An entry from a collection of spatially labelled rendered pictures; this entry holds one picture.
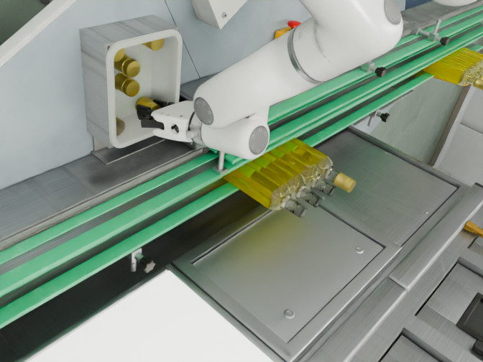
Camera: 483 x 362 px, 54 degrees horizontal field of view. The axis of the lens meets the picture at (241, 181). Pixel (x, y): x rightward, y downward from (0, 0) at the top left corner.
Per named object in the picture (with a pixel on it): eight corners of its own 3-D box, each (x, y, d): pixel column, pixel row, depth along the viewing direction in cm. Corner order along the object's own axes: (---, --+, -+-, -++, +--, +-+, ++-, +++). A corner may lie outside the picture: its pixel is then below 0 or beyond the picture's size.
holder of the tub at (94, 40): (88, 153, 103) (110, 170, 100) (79, 29, 87) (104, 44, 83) (151, 128, 114) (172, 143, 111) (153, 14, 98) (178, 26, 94)
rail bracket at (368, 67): (340, 62, 143) (379, 79, 136) (346, 38, 138) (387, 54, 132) (347, 59, 145) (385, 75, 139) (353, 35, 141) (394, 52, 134)
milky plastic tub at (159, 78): (87, 133, 100) (112, 152, 96) (79, 29, 86) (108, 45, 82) (153, 110, 111) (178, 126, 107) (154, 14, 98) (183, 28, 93)
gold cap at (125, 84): (112, 74, 95) (126, 82, 93) (126, 70, 97) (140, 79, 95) (112, 90, 97) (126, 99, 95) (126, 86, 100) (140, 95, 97)
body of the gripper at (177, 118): (190, 154, 86) (151, 140, 93) (228, 136, 93) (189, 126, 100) (185, 113, 83) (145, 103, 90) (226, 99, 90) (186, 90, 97)
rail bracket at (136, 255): (103, 253, 104) (141, 290, 97) (101, 230, 100) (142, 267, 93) (118, 245, 106) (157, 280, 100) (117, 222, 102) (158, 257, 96)
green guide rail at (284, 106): (210, 121, 108) (236, 136, 104) (210, 117, 107) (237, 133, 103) (481, 6, 219) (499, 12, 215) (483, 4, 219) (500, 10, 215)
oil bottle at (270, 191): (210, 171, 119) (277, 216, 109) (213, 152, 116) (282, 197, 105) (226, 164, 123) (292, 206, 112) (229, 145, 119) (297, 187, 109)
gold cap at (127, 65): (112, 54, 93) (126, 62, 91) (127, 50, 95) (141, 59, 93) (112, 71, 95) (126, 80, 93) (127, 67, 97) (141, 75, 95)
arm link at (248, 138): (238, 82, 72) (277, 64, 78) (191, 72, 79) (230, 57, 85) (248, 169, 80) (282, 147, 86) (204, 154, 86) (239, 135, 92)
